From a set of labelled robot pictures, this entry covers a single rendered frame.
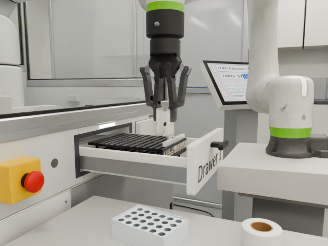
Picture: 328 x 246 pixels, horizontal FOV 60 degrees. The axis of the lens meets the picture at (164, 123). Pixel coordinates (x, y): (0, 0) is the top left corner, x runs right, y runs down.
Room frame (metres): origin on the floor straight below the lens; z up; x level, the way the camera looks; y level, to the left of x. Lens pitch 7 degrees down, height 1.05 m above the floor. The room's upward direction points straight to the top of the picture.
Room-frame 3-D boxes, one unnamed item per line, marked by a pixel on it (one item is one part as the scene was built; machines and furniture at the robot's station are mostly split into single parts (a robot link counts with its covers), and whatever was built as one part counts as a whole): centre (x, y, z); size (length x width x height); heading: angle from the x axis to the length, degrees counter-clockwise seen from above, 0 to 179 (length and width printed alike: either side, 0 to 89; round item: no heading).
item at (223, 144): (0.71, -0.14, 0.91); 0.07 x 0.04 x 0.01; 157
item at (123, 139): (0.80, 0.07, 0.87); 0.22 x 0.18 x 0.06; 67
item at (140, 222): (0.52, 0.03, 0.78); 0.12 x 0.08 x 0.04; 56
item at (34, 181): (0.51, 0.25, 0.88); 0.04 x 0.03 x 0.04; 157
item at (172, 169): (0.80, 0.08, 0.86); 0.40 x 0.26 x 0.06; 67
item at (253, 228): (0.48, -0.18, 0.78); 0.07 x 0.07 x 0.04
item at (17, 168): (0.53, 0.28, 0.88); 0.07 x 0.05 x 0.07; 157
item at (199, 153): (0.72, -0.11, 0.87); 0.29 x 0.02 x 0.11; 157
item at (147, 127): (1.12, 0.03, 0.87); 0.29 x 0.02 x 0.11; 157
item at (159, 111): (0.71, 0.01, 0.96); 0.03 x 0.01 x 0.07; 157
